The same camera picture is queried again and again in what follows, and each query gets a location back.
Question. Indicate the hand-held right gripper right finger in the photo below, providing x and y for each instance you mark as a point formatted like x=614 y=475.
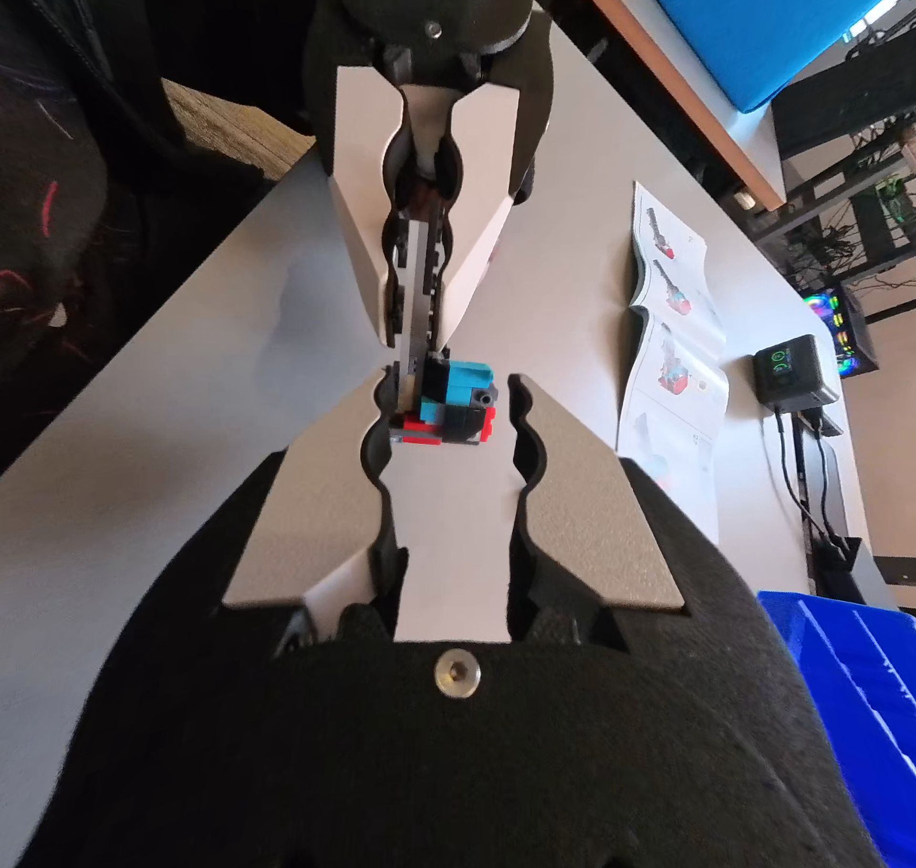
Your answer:
x=594 y=524

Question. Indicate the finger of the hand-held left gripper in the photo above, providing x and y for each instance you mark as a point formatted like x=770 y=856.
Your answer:
x=358 y=152
x=486 y=166

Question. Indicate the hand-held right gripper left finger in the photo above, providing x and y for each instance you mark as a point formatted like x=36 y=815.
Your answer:
x=308 y=510

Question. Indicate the multicolour toy brick model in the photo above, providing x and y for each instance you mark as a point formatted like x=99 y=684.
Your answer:
x=451 y=395

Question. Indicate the person's left forearm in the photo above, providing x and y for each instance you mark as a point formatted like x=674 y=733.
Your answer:
x=236 y=38

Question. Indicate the white desk wooden edge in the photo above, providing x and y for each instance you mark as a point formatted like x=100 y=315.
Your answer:
x=698 y=75

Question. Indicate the toy brick instruction booklet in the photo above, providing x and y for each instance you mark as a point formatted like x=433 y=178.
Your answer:
x=673 y=381

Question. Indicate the black charger green display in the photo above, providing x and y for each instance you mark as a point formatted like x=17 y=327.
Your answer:
x=794 y=374

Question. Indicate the person's black jacket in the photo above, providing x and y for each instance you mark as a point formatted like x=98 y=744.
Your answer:
x=57 y=166

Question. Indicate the blue fabric box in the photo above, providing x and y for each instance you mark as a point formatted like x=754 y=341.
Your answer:
x=758 y=23

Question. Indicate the computer with rainbow lights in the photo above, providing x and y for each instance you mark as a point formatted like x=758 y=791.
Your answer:
x=851 y=338

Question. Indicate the blue plastic storage bin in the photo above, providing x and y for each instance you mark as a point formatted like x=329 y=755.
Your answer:
x=859 y=703

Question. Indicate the black flat panel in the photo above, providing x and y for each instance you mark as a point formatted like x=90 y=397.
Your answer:
x=844 y=102

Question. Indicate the black metal equipment rack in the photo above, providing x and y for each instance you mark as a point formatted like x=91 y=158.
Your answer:
x=877 y=220

